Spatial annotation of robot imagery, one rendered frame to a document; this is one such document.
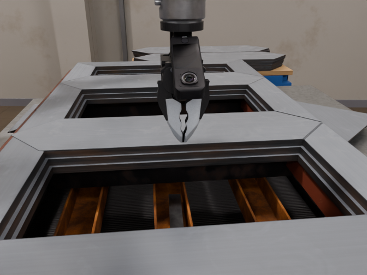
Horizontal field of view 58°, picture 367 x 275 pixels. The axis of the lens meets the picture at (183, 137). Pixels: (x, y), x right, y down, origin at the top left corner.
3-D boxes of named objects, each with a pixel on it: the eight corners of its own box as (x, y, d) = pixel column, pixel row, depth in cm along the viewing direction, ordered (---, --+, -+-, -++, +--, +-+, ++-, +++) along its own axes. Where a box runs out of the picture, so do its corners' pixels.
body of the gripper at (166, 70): (199, 84, 64) (200, 18, 59) (206, 97, 56) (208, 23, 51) (159, 85, 63) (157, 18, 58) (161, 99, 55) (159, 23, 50)
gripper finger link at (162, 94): (183, 117, 60) (183, 69, 56) (184, 120, 58) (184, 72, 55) (157, 117, 59) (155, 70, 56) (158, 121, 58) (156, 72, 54)
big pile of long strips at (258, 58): (266, 54, 198) (267, 45, 195) (292, 70, 162) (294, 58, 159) (132, 57, 190) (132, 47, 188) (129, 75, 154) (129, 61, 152)
